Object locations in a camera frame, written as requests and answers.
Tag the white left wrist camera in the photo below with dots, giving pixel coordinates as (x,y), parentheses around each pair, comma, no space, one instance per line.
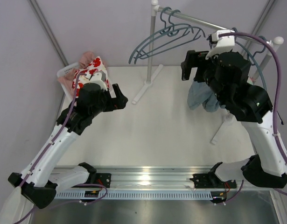
(100,78)

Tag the pink cloth in basket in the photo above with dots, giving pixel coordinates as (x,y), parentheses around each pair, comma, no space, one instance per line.
(84,61)

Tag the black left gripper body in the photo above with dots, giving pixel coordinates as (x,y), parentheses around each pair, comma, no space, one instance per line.
(115,100)

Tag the pastel floral hanging cloth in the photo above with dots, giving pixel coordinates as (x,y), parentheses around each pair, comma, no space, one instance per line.
(250,81)

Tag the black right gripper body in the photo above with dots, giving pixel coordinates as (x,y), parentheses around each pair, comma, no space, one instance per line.
(194,64)

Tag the red poppy floral cloth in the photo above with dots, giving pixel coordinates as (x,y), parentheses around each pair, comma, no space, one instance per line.
(80,80)

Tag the teal hanger holding cloth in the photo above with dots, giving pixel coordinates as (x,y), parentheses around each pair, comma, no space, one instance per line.
(260,51)

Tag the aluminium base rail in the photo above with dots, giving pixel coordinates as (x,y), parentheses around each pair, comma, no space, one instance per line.
(152,178)

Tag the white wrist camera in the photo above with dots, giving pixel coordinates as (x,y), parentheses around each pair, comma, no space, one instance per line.
(100,78)
(220,44)

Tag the white metal clothes rack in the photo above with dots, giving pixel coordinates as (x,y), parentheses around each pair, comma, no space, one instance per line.
(139,53)

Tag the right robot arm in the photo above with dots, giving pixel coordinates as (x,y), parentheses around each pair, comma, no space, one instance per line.
(252,106)

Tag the white slotted cable duct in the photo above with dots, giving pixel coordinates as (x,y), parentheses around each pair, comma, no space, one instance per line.
(135,195)

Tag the light blue denim skirt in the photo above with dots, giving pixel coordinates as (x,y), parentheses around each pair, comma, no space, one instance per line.
(201,94)

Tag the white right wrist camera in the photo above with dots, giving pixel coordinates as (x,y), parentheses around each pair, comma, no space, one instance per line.
(220,44)

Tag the white plastic laundry basket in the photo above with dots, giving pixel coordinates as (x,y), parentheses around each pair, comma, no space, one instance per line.
(63,73)

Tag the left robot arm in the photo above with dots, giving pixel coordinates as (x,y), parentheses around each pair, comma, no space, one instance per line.
(36,181)

